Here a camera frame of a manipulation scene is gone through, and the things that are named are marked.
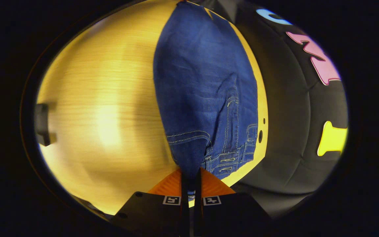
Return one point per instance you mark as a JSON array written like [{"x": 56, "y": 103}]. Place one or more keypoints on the blue denim jeans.
[{"x": 202, "y": 82}]

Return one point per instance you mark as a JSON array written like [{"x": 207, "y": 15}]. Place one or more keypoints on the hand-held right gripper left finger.
[{"x": 153, "y": 214}]

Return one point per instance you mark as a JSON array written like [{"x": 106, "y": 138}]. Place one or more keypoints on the black table bracket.
[{"x": 42, "y": 125}]

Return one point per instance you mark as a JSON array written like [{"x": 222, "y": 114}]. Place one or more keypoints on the black backdrop cloth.
[{"x": 288, "y": 115}]

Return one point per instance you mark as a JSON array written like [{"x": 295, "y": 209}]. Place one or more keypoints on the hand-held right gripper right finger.
[{"x": 229, "y": 214}]

